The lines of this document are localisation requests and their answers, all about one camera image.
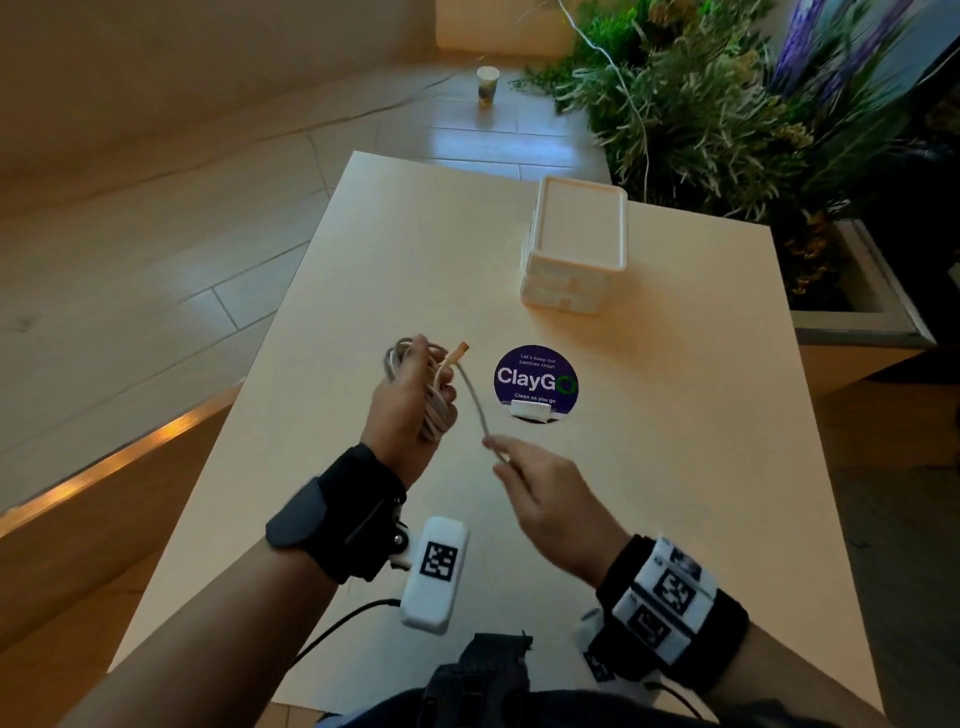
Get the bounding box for person's left hand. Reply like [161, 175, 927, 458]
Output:
[359, 335, 459, 490]

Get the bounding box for black chest harness mount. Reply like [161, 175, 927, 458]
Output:
[416, 632, 534, 728]

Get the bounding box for person's dark clothing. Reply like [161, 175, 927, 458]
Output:
[314, 686, 864, 728]

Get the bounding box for person's left forearm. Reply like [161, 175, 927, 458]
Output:
[59, 536, 339, 728]

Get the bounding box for black left camera cable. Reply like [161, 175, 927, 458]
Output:
[292, 597, 403, 665]

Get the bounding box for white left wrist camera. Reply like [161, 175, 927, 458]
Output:
[397, 515, 472, 637]

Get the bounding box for black camera cable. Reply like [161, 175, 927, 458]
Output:
[292, 597, 403, 665]
[644, 680, 706, 721]

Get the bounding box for white charging cable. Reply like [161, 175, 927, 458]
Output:
[383, 335, 519, 470]

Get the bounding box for brown wooden bench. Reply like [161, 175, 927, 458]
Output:
[0, 382, 245, 654]

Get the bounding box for white plastic drawer box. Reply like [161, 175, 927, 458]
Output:
[519, 174, 630, 315]

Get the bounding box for grey wooden planter box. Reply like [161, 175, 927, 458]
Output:
[791, 218, 939, 399]

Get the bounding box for black right camera cable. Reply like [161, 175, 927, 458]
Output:
[644, 680, 706, 721]

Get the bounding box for person's right hand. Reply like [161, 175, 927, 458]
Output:
[482, 434, 634, 590]

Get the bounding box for green potted plants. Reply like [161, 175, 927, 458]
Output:
[513, 0, 931, 313]

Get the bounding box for round purple sticker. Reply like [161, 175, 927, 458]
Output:
[493, 344, 580, 418]

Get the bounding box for thin white wire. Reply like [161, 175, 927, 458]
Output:
[556, 0, 652, 204]

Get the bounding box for black left wristband with markers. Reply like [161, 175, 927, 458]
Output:
[264, 442, 410, 586]

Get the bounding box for person's right forearm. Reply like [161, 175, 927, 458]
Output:
[701, 622, 890, 728]

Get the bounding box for black wristband with markers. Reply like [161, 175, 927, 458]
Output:
[584, 533, 751, 695]
[264, 442, 410, 586]

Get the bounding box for black right wristband with markers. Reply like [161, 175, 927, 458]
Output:
[584, 533, 751, 695]

